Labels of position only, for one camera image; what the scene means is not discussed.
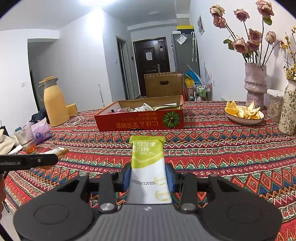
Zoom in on green nut bar packet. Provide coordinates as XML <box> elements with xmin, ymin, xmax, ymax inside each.
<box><xmin>126</xmin><ymin>136</ymin><xmax>172</xmax><ymax>205</ymax></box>

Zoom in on clear plastic drink cup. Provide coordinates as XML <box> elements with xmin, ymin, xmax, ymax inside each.
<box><xmin>15</xmin><ymin>125</ymin><xmax>37</xmax><ymax>154</ymax></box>

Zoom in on purple tissue pack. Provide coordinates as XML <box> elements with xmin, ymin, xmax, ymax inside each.
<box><xmin>31</xmin><ymin>118</ymin><xmax>52</xmax><ymax>144</ymax></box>

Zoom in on patterned red tablecloth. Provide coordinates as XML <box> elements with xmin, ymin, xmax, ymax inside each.
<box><xmin>5</xmin><ymin>101</ymin><xmax>295</xmax><ymax>240</ymax></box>

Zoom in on yellow thermos jug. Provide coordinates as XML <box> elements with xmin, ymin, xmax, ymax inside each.
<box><xmin>37</xmin><ymin>76</ymin><xmax>70</xmax><ymax>127</ymax></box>

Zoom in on bowl of orange peels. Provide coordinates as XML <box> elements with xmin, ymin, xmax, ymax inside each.
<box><xmin>224</xmin><ymin>101</ymin><xmax>264</xmax><ymax>126</ymax></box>

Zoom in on floral white vase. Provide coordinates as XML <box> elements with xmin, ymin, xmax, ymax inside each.
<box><xmin>278</xmin><ymin>80</ymin><xmax>296</xmax><ymax>135</ymax></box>

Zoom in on red cardboard tray box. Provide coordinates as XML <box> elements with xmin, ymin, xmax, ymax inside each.
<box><xmin>94</xmin><ymin>95</ymin><xmax>184</xmax><ymax>132</ymax></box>

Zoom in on clear jar of seeds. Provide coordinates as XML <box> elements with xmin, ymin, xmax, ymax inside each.
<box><xmin>267</xmin><ymin>89</ymin><xmax>284</xmax><ymax>123</ymax></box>

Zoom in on pink textured vase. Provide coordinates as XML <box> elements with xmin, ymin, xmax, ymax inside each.
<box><xmin>244</xmin><ymin>63</ymin><xmax>267</xmax><ymax>110</ymax></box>

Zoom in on brown cardboard box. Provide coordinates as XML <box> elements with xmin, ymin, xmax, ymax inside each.
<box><xmin>144</xmin><ymin>71</ymin><xmax>184</xmax><ymax>97</ymax></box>

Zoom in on yellow blossom branches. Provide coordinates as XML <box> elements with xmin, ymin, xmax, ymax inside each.
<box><xmin>280</xmin><ymin>26</ymin><xmax>296</xmax><ymax>82</ymax></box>

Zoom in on grey refrigerator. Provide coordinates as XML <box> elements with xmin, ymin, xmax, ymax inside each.
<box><xmin>171</xmin><ymin>29</ymin><xmax>200</xmax><ymax>75</ymax></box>

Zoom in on dried pink roses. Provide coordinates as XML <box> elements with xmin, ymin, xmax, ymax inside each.
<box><xmin>209</xmin><ymin>1</ymin><xmax>279</xmax><ymax>66</ymax></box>

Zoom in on dark entrance door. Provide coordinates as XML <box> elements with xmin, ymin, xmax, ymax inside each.
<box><xmin>133</xmin><ymin>37</ymin><xmax>170</xmax><ymax>96</ymax></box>

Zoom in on ceiling light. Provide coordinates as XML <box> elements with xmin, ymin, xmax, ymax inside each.
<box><xmin>78</xmin><ymin>0</ymin><xmax>117</xmax><ymax>8</ymax></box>

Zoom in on white charging cable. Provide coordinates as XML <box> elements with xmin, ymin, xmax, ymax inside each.
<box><xmin>66</xmin><ymin>113</ymin><xmax>85</xmax><ymax>127</ymax></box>

